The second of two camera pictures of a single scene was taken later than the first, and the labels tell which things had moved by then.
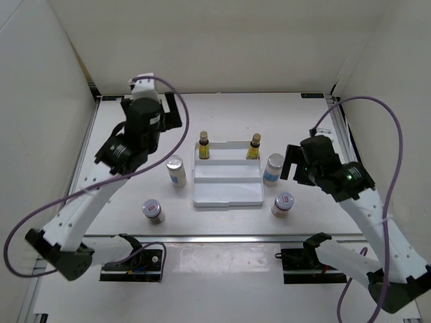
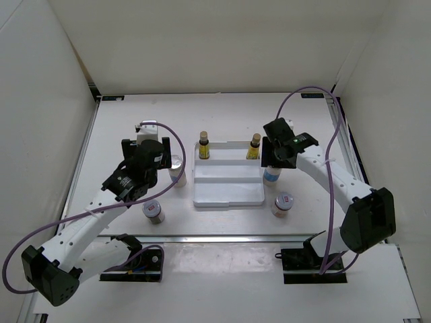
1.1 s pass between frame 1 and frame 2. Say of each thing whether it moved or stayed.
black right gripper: moved
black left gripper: moved
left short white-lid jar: stayed
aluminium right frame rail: stayed
